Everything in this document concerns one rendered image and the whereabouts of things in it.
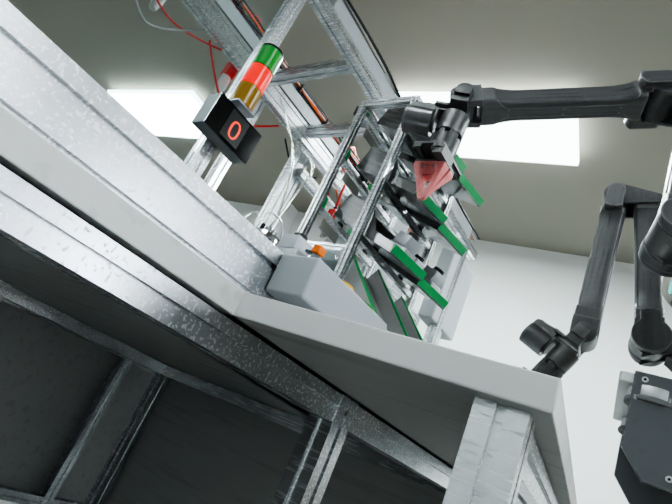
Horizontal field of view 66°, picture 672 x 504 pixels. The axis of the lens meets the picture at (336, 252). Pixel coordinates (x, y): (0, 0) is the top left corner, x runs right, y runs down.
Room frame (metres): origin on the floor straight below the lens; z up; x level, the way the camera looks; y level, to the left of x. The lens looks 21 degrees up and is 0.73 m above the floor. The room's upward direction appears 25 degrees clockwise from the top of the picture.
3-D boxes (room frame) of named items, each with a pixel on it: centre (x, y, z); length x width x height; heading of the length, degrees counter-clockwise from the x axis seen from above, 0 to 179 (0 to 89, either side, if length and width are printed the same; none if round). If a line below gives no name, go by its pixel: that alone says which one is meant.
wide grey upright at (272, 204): (2.27, 0.36, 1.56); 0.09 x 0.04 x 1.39; 138
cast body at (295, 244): (0.95, 0.08, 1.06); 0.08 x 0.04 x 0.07; 46
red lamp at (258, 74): (0.88, 0.29, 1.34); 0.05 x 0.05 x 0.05
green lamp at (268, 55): (0.88, 0.29, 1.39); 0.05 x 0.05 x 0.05
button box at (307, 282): (0.74, -0.03, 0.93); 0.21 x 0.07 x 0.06; 138
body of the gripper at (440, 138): (0.85, -0.11, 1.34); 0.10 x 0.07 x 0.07; 138
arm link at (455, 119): (0.85, -0.10, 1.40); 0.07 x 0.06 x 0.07; 68
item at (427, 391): (0.95, -0.16, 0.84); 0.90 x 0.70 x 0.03; 146
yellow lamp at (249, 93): (0.88, 0.29, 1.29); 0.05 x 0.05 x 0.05
